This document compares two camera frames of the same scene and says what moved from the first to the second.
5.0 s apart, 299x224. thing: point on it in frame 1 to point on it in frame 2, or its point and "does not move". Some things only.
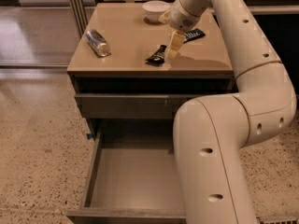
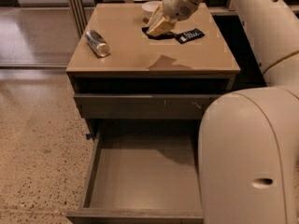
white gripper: (181, 17) to (176, 4)
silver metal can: (98, 43) does not move
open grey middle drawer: (132, 175) does not move
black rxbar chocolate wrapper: (157, 58) to (166, 35)
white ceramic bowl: (154, 8) does not move
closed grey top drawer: (135, 105) does not move
